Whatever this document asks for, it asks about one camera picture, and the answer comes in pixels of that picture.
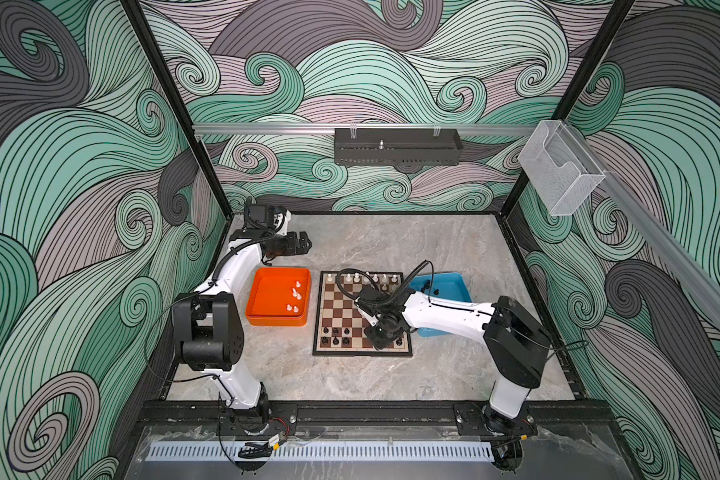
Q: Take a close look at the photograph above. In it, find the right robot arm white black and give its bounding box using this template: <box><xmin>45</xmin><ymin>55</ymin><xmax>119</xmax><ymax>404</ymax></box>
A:
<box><xmin>336</xmin><ymin>260</ymin><xmax>557</xmax><ymax>421</ymax></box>

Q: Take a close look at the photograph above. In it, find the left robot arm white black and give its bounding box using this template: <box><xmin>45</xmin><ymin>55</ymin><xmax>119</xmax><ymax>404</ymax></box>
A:
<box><xmin>171</xmin><ymin>204</ymin><xmax>312</xmax><ymax>423</ymax></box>

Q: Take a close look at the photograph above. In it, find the brown cream chess board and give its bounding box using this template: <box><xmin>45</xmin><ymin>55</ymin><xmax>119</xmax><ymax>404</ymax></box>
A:
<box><xmin>312</xmin><ymin>271</ymin><xmax>413</xmax><ymax>358</ymax></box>

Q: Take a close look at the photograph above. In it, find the orange plastic tray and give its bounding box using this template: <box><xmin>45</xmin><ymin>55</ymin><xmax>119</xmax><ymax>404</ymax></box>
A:
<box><xmin>245</xmin><ymin>267</ymin><xmax>311</xmax><ymax>327</ymax></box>

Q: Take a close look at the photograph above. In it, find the blue plastic tray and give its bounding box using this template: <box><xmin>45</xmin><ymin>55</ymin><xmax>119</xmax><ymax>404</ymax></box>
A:
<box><xmin>409</xmin><ymin>272</ymin><xmax>472</xmax><ymax>303</ymax></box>

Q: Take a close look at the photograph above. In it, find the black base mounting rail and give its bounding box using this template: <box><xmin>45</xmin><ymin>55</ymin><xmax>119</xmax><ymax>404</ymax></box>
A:
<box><xmin>137</xmin><ymin>400</ymin><xmax>614</xmax><ymax>427</ymax></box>

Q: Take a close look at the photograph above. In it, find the aluminium rail back wall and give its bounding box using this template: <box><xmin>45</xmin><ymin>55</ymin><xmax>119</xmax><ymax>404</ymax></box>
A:
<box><xmin>192</xmin><ymin>122</ymin><xmax>536</xmax><ymax>137</ymax></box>

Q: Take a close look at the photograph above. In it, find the aluminium rail wall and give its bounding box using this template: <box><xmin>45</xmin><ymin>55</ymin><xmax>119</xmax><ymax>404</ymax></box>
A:
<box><xmin>192</xmin><ymin>122</ymin><xmax>536</xmax><ymax>137</ymax></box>
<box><xmin>562</xmin><ymin>123</ymin><xmax>720</xmax><ymax>331</ymax></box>

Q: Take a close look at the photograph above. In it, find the white slotted cable duct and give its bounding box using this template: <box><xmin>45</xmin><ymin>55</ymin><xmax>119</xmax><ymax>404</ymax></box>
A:
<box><xmin>145</xmin><ymin>440</ymin><xmax>494</xmax><ymax>462</ymax></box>

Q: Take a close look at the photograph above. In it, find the clear acrylic wall holder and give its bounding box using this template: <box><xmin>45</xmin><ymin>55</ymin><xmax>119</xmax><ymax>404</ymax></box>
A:
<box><xmin>518</xmin><ymin>120</ymin><xmax>605</xmax><ymax>217</ymax></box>

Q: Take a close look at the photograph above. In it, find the aluminium rail right wall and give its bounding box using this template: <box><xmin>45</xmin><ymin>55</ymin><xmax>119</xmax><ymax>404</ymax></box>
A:
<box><xmin>562</xmin><ymin>123</ymin><xmax>720</xmax><ymax>331</ymax></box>

